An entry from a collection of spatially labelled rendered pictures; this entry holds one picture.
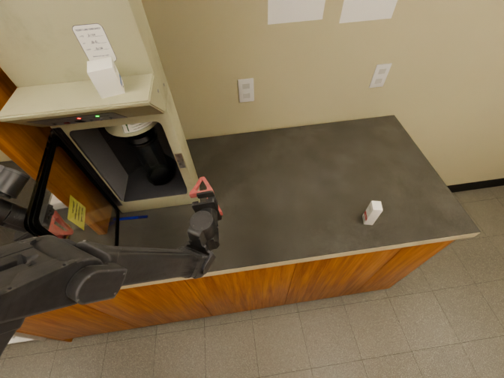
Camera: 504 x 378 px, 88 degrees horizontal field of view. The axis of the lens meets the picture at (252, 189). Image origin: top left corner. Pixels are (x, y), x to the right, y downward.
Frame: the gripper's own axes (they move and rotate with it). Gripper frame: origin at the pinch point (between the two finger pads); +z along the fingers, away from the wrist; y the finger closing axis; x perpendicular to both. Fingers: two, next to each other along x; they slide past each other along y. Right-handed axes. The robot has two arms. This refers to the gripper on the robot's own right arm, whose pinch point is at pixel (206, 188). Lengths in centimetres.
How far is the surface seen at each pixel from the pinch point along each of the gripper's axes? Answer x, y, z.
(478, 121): -154, -53, 56
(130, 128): 18.2, 16.7, 14.4
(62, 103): 22.8, 34.2, 3.5
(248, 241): -9.0, -25.8, -8.2
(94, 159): 34.5, 8.0, 14.0
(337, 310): -53, -124, -21
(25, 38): 26, 44, 12
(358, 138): -70, -31, 38
